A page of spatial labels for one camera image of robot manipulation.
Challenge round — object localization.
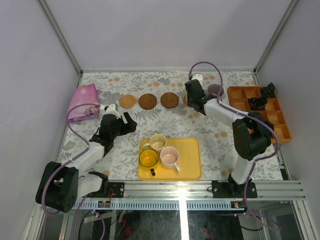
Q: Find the woven rattan coaster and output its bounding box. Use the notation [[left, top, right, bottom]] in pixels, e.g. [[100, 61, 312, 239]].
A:
[[183, 95, 188, 106], [119, 94, 137, 109]]

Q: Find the purple grey mug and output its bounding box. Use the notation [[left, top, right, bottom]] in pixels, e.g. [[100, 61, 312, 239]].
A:
[[207, 84, 225, 99]]

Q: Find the brown wooden coaster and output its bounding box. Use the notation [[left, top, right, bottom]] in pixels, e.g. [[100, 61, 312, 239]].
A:
[[138, 93, 157, 110], [160, 92, 179, 109]]

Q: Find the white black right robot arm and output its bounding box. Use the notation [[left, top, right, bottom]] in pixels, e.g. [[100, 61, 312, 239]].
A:
[[134, 79, 276, 198]]

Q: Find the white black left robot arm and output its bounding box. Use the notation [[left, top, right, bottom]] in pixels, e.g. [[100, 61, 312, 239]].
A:
[[35, 112, 137, 213]]

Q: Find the cream beige mug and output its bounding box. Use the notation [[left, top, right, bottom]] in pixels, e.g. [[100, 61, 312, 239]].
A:
[[142, 134, 167, 153]]

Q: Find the yellow glass mug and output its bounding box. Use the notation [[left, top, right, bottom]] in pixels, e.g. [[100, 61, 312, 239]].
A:
[[139, 149, 159, 177]]

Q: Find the pink folded cartoon cloth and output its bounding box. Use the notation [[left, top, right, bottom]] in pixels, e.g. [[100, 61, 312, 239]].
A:
[[67, 83, 100, 124]]

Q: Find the orange compartment organizer box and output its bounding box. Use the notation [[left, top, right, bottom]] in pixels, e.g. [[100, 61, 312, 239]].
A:
[[227, 86, 292, 144]]

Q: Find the pink ceramic mug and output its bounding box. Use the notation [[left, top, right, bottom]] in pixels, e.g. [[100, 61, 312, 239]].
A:
[[159, 146, 181, 173]]

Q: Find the black rolled fabric bundle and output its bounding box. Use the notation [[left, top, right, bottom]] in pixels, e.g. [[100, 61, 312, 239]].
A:
[[248, 97, 268, 111], [260, 82, 276, 99]]

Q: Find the yellow plastic tray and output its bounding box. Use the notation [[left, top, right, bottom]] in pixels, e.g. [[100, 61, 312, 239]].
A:
[[137, 138, 202, 182]]

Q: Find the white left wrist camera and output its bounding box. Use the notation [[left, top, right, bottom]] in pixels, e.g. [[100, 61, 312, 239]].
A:
[[99, 104, 121, 119]]

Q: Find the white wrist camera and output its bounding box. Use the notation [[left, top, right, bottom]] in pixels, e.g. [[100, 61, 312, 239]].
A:
[[191, 73, 203, 82], [99, 104, 121, 119]]

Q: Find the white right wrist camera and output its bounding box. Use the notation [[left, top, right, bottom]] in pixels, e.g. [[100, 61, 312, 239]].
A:
[[191, 73, 203, 82]]

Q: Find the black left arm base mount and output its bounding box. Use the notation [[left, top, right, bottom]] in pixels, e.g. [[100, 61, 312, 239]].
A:
[[99, 179, 125, 198]]

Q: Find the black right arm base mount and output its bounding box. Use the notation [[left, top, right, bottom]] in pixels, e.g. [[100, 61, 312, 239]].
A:
[[206, 180, 258, 199]]

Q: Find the aluminium front frame rail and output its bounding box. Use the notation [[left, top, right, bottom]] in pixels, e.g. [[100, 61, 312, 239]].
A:
[[123, 180, 306, 201]]

